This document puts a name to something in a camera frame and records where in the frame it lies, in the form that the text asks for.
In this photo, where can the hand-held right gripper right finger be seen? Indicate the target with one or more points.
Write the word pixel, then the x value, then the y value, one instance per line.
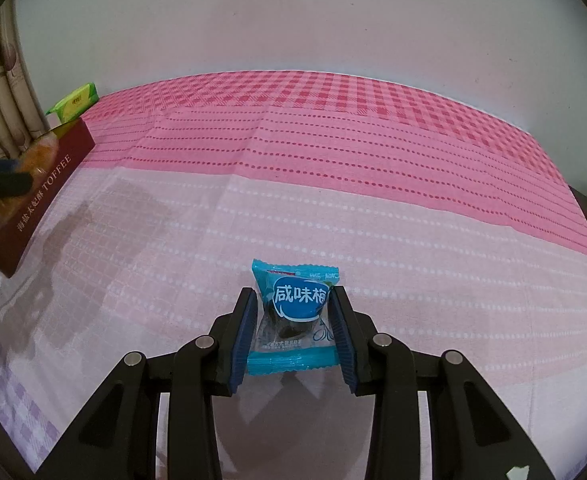
pixel 346 345

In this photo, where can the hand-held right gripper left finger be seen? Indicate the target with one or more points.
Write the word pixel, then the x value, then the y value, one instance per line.
pixel 241 342

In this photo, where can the maroon tin box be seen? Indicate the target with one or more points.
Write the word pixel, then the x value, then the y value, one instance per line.
pixel 48 195

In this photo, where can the teal candy packet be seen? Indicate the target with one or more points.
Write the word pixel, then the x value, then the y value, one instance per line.
pixel 296 300

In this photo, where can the patterned curtain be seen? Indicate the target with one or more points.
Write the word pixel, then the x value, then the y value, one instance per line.
pixel 3 85

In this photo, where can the green tissue box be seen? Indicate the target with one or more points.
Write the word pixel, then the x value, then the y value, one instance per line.
pixel 76 102

